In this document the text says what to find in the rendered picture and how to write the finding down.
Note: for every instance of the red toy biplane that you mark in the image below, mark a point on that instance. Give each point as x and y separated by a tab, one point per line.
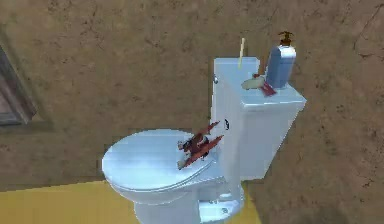
198	146

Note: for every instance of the blue soap dispenser bottle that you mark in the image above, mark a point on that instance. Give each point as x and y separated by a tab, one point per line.
280	68

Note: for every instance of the pale yellow candle stick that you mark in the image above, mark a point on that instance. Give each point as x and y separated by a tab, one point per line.
241	53

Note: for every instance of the white toilet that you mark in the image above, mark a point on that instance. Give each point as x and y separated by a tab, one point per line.
256	133

